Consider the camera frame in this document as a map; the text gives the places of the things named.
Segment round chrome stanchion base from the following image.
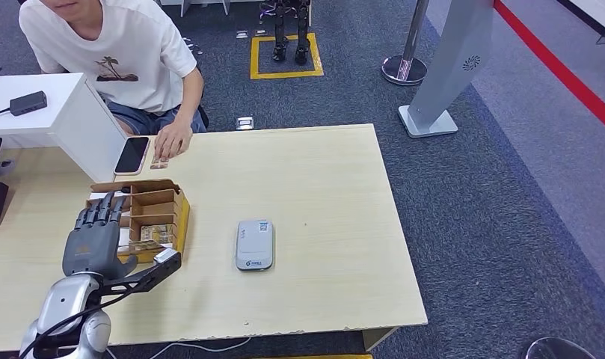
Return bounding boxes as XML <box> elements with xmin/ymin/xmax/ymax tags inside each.
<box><xmin>523</xmin><ymin>337</ymin><xmax>599</xmax><ymax>359</ymax></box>

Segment person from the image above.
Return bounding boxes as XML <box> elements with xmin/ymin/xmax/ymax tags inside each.
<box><xmin>18</xmin><ymin>0</ymin><xmax>207</xmax><ymax>161</ymax></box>

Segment white desk frame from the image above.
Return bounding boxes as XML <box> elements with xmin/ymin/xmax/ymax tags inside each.
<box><xmin>362</xmin><ymin>328</ymin><xmax>398</xmax><ymax>353</ymax></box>

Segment grey kiosk stand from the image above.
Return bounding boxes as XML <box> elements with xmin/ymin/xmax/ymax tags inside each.
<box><xmin>399</xmin><ymin>0</ymin><xmax>497</xmax><ymax>138</ymax></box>

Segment white background table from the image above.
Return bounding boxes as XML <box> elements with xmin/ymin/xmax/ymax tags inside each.
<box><xmin>159</xmin><ymin>0</ymin><xmax>231</xmax><ymax>16</ymax></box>

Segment black adapter box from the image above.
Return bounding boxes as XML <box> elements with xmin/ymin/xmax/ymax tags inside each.
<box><xmin>10</xmin><ymin>90</ymin><xmax>49</xmax><ymax>117</ymax></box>

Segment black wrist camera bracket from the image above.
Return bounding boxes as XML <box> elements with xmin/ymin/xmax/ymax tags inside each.
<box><xmin>99</xmin><ymin>250</ymin><xmax>182</xmax><ymax>297</ymax></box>

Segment gold patterned card stack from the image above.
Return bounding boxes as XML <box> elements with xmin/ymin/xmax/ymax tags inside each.
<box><xmin>129</xmin><ymin>224</ymin><xmax>176</xmax><ymax>252</ymax></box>

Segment black smartphone pink case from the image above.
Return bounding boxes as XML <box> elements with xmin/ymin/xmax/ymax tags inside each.
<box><xmin>114</xmin><ymin>136</ymin><xmax>151</xmax><ymax>177</ymax></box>

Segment red floor tape line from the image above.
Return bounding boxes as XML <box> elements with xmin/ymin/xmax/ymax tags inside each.
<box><xmin>494</xmin><ymin>0</ymin><xmax>605</xmax><ymax>137</ymax></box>

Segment white display platform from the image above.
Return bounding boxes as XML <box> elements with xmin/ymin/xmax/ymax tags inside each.
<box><xmin>562</xmin><ymin>0</ymin><xmax>605</xmax><ymax>43</ymax></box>

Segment cardboard card organizer box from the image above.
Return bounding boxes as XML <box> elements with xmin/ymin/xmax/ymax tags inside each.
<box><xmin>82</xmin><ymin>179</ymin><xmax>191</xmax><ymax>263</ymax></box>

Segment black office chair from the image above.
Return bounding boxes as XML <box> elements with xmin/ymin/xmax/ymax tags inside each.
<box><xmin>197</xmin><ymin>64</ymin><xmax>210</xmax><ymax>131</ymax></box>

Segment person's left hand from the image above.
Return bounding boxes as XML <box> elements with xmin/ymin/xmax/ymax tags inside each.
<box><xmin>153</xmin><ymin>120</ymin><xmax>194</xmax><ymax>161</ymax></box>

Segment chrome stanchion post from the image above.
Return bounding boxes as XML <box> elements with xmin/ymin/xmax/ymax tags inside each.
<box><xmin>381</xmin><ymin>0</ymin><xmax>429</xmax><ymax>86</ymax></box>

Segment grey card reader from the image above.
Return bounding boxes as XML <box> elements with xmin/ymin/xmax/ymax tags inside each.
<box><xmin>235</xmin><ymin>220</ymin><xmax>275</xmax><ymax>272</ymax></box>

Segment black humanoid robot legs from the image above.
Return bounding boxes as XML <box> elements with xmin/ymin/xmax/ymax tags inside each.
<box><xmin>259</xmin><ymin>0</ymin><xmax>313</xmax><ymax>64</ymax></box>

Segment white desk riser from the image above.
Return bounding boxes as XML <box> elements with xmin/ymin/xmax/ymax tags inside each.
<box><xmin>0</xmin><ymin>73</ymin><xmax>127</xmax><ymax>183</ymax></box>

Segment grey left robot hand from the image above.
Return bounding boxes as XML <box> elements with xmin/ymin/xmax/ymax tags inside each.
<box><xmin>61</xmin><ymin>190</ymin><xmax>140</xmax><ymax>281</ymax></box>

